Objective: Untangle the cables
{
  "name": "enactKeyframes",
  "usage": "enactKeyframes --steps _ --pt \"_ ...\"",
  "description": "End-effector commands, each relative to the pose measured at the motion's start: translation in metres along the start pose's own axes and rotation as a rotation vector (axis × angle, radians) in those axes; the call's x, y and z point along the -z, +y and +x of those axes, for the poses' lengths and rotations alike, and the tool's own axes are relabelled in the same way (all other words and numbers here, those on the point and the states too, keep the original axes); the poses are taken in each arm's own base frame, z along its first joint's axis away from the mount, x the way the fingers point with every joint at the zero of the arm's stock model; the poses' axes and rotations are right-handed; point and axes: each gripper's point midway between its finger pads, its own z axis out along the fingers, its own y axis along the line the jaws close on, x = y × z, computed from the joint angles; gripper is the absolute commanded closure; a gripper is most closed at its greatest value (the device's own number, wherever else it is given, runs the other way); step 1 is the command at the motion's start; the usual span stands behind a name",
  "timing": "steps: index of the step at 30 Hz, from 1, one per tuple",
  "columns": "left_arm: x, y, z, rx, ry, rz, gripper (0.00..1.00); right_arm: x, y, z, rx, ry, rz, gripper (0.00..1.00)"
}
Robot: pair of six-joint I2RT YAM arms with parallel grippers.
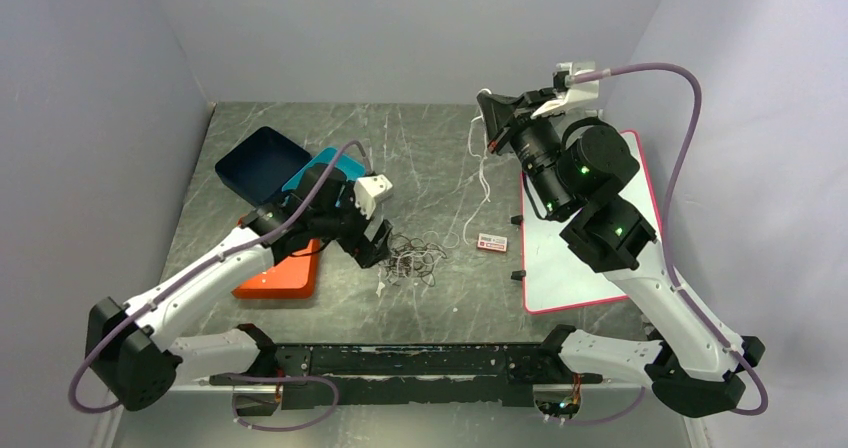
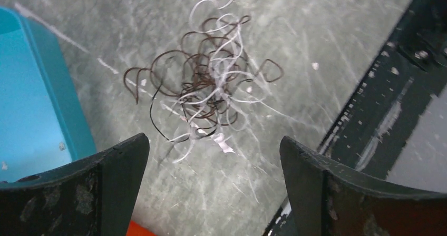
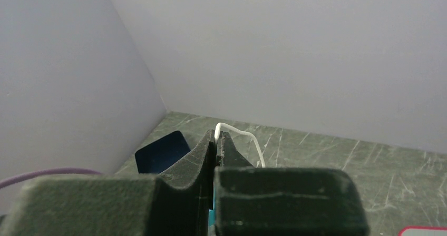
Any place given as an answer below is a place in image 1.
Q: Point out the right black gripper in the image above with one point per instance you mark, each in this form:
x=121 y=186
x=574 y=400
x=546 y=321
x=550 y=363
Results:
x=498 y=110

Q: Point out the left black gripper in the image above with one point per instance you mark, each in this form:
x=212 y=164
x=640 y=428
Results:
x=365 y=251

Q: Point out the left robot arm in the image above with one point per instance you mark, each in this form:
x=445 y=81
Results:
x=137 y=348

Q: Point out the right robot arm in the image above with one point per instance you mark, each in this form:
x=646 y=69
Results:
x=694 y=366

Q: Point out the teal tray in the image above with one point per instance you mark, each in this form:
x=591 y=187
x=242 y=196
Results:
x=351 y=168

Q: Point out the orange tray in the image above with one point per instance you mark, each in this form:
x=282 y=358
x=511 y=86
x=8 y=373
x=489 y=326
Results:
x=292 y=279

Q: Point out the red white small box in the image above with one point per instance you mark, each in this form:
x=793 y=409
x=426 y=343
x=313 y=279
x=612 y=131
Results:
x=492 y=243

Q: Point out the navy blue tray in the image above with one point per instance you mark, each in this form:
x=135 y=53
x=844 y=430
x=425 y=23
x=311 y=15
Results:
x=257 y=168

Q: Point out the pink framed whiteboard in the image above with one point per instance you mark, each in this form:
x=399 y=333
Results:
x=554 y=278

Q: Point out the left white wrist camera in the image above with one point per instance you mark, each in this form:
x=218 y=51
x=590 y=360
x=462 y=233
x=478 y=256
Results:
x=369 y=191

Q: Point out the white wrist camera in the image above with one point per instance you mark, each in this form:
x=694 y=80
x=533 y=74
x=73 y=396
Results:
x=569 y=94
x=369 y=191

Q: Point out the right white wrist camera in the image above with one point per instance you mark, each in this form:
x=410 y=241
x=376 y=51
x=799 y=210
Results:
x=569 y=94

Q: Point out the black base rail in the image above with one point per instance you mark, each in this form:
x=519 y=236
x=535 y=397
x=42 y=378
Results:
x=376 y=374

